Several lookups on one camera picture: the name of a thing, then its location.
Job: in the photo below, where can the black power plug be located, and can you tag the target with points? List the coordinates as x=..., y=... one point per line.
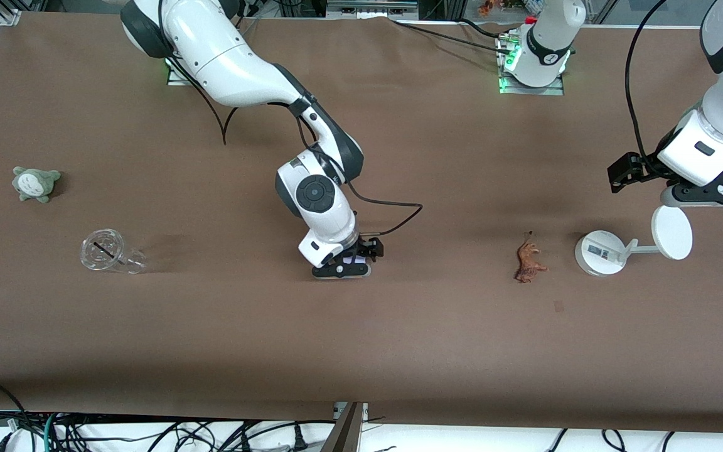
x=299, y=442

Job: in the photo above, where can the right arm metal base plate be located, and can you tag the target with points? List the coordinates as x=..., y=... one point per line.
x=176, y=80

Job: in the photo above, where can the metal table corner bracket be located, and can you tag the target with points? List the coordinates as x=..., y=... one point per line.
x=9, y=17

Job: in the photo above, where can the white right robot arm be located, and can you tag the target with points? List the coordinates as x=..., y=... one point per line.
x=223, y=56

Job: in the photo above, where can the dark metal table leg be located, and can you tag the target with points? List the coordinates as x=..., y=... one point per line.
x=346, y=433

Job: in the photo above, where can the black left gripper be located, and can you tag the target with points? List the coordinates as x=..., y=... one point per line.
x=642, y=166

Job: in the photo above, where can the small orange toy figure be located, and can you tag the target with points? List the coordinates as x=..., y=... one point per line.
x=486, y=8

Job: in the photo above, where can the clear plastic cup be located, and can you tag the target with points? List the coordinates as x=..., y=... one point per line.
x=103, y=250

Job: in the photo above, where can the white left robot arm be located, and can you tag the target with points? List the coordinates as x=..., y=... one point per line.
x=550, y=37

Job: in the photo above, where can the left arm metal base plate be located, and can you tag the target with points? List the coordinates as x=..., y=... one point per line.
x=553, y=91

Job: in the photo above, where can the grey-green plush toy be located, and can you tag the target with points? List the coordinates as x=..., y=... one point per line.
x=35, y=185

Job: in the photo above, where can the grey metal box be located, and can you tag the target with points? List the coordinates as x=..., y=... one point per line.
x=371, y=9

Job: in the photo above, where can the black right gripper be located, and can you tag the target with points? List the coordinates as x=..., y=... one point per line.
x=368, y=247

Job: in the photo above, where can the brown lion statue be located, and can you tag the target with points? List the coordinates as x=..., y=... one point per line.
x=528, y=260

